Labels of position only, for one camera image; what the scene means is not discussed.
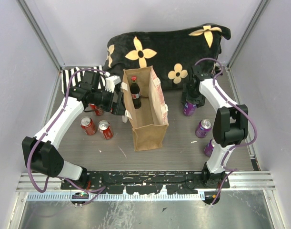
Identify brown jute canvas bag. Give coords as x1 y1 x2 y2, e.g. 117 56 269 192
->
121 66 169 151

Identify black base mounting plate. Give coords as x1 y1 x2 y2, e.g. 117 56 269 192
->
73 171 226 195

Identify purple grape can front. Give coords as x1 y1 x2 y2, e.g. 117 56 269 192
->
204 139 215 157

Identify black white striped cloth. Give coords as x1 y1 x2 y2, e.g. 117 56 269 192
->
61 65 110 95

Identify red cola can back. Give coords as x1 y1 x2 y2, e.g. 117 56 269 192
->
89 104 104 116

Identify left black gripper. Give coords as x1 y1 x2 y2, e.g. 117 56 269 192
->
93 87 128 116

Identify red cola can right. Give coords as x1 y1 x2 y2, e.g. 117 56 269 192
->
98 120 113 140

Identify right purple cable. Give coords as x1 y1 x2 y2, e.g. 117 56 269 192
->
194 57 258 207

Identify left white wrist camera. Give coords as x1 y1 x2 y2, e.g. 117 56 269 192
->
105 75 121 93

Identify purple grape can middle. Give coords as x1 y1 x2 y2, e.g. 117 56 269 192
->
195 119 212 138

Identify aluminium rail frame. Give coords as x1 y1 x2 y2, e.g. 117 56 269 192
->
16 171 276 202

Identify glass cola bottle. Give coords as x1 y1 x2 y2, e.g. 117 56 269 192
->
130 76 141 109

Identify red cola can left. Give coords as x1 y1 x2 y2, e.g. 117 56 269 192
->
80 116 96 135

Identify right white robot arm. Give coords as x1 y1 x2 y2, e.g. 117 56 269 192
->
181 65 248 188

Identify purple grape can back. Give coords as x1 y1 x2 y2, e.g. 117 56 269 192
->
183 101 197 116

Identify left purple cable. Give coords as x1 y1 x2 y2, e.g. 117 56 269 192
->
27 68 110 207

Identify purple grape can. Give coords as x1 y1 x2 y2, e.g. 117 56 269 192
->
204 139 215 157
195 119 212 138
183 101 197 116

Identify black flower-pattern pillow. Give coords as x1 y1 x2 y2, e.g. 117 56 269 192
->
103 23 231 90

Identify red cola can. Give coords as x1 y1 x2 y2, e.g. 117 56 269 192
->
98 120 113 140
89 104 104 116
80 116 96 135

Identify purple cable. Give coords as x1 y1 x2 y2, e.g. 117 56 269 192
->
27 68 110 207
194 57 258 207

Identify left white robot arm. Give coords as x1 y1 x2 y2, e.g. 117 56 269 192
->
22 68 124 193

